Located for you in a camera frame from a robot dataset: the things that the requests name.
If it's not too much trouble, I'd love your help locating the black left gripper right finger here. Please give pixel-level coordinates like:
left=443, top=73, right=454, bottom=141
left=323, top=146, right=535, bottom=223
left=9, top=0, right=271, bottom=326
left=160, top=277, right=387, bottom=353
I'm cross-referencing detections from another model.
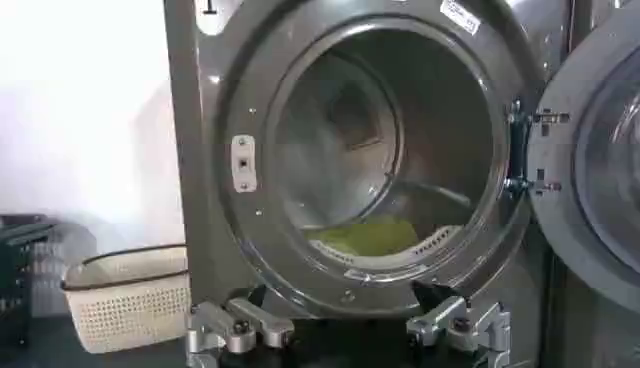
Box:
left=405, top=280, right=512, bottom=368

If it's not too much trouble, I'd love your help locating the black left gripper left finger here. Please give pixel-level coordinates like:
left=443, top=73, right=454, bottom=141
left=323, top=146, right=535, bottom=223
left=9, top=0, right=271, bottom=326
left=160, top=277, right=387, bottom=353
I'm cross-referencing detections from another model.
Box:
left=185, top=283, right=296, bottom=368

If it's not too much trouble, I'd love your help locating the white perforated laundry basket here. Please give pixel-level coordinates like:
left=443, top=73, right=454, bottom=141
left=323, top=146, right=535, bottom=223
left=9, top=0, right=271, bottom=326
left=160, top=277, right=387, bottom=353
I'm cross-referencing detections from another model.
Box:
left=60, top=243, right=192, bottom=355

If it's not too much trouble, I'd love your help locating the yellow-green cloth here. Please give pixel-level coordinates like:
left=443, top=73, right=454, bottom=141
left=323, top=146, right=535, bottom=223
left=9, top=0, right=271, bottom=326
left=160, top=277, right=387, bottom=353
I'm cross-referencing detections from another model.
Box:
left=305, top=215, right=421, bottom=258

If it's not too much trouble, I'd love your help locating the grey dryer machine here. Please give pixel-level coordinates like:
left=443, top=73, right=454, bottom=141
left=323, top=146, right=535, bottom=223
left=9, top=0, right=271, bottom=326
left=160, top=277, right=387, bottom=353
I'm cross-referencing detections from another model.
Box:
left=162, top=0, right=576, bottom=368

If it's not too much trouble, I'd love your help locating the round glass dryer door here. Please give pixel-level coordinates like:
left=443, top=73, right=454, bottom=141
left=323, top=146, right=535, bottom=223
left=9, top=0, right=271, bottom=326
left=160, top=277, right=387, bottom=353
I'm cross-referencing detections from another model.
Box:
left=504, top=3, right=640, bottom=314

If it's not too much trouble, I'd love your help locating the dark plastic crate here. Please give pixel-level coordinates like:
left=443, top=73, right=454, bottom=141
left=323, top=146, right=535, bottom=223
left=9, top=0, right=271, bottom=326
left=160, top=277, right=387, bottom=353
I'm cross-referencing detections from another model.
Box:
left=0, top=213, right=66, bottom=346

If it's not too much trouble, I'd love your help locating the white sticker label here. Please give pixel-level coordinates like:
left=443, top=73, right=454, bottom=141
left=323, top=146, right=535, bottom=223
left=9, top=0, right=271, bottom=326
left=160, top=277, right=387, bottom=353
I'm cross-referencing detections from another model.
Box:
left=439, top=0, right=482, bottom=36

